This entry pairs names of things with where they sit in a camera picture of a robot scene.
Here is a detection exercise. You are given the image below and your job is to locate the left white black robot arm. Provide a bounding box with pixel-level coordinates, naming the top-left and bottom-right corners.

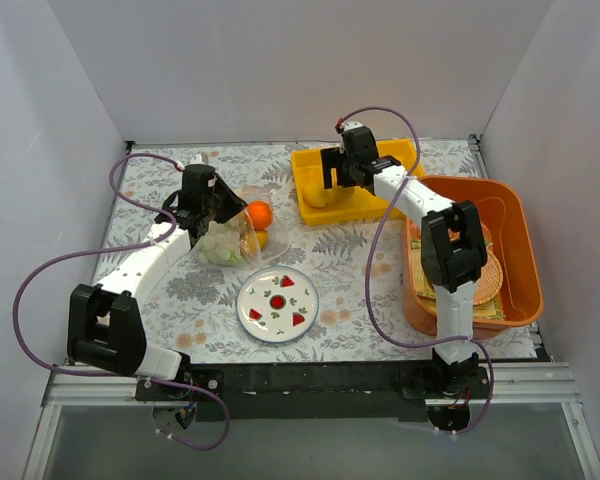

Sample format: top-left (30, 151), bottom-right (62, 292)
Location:
top-left (67, 164), bottom-right (247, 400)

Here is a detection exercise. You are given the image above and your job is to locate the green bamboo placemat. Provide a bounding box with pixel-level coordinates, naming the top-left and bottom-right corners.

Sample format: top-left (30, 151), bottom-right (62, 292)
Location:
top-left (410, 238), bottom-right (505, 320)

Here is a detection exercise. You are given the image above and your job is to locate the fake orange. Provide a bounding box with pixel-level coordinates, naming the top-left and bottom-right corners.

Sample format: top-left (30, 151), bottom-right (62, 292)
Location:
top-left (247, 200), bottom-right (273, 231)

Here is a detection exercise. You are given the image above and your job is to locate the orange plastic tub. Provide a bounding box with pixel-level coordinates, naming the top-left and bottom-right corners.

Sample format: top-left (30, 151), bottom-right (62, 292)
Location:
top-left (403, 176), bottom-right (544, 339)

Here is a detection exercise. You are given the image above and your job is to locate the smooth fake yellow lemon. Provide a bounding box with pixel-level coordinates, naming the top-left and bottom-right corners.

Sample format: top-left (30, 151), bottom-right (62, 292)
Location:
top-left (302, 182), bottom-right (336, 209)

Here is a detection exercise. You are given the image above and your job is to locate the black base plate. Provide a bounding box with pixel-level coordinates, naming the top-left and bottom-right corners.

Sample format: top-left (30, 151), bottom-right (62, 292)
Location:
top-left (135, 360), bottom-right (490, 422)

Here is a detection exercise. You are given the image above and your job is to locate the clear zip top bag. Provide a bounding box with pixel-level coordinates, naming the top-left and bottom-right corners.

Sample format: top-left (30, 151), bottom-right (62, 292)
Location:
top-left (194, 185), bottom-right (290, 267)

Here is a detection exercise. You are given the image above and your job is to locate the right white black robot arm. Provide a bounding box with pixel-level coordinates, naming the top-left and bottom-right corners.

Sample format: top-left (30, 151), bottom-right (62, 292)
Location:
top-left (320, 121), bottom-right (487, 398)

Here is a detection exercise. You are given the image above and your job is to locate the yellow plastic tray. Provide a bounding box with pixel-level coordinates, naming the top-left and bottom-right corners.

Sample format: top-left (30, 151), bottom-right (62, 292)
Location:
top-left (290, 138), bottom-right (426, 227)

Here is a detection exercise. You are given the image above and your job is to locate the round woven bamboo basket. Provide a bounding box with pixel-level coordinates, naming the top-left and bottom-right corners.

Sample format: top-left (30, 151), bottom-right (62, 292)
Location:
top-left (473, 248), bottom-right (504, 306)

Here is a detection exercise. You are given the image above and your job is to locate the aluminium frame rail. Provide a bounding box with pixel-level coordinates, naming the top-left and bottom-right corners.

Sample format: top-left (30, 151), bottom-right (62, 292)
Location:
top-left (21, 133), bottom-right (600, 480)

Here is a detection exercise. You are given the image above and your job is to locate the watermelon pattern ceramic plate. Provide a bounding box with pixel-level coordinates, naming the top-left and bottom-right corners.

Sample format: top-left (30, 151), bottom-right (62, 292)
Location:
top-left (236, 266), bottom-right (319, 344)

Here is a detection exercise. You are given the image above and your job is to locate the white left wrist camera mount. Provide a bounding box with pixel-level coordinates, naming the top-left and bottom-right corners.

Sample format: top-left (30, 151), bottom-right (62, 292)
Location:
top-left (175, 152), bottom-right (215, 174)

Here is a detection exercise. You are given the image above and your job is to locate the wrinkled fake yellow lemon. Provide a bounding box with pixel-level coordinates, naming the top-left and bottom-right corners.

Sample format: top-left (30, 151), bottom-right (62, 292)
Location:
top-left (255, 230), bottom-right (269, 250)

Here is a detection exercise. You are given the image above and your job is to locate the floral pattern table mat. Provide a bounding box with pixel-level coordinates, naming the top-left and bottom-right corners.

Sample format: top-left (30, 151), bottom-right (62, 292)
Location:
top-left (74, 137), bottom-right (539, 366)

